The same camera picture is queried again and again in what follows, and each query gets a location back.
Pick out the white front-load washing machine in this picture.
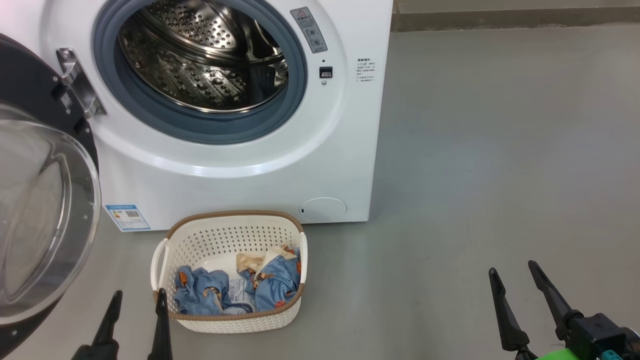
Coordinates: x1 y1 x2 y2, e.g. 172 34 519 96
0 0 394 233

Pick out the grey warning label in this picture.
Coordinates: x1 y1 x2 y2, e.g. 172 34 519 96
290 7 329 54

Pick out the washing machine glass door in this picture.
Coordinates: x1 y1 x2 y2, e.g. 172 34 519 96
0 32 102 358

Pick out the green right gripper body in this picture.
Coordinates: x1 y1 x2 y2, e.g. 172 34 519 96
515 347 606 360

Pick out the small printed text label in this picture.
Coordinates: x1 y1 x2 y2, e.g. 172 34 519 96
356 57 376 84

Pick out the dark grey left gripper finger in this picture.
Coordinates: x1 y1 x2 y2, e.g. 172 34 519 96
71 290 124 360
147 288 173 360

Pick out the stainless steel washing machine drum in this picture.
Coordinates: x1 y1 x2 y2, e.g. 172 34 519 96
117 0 290 113

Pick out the round white filter cover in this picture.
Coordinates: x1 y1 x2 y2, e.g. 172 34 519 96
299 197 348 223

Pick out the blue patterned garment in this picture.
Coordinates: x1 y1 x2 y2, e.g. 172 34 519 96
172 265 233 316
236 244 303 312

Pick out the cream perforated laundry basket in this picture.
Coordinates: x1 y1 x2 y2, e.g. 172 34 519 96
150 210 309 334

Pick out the basket product sticker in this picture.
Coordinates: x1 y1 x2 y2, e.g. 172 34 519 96
227 277 256 306

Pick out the blue energy label sticker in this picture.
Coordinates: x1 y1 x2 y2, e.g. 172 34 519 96
105 204 151 232

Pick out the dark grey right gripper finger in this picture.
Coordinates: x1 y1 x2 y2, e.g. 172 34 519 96
528 260 583 341
488 268 531 352

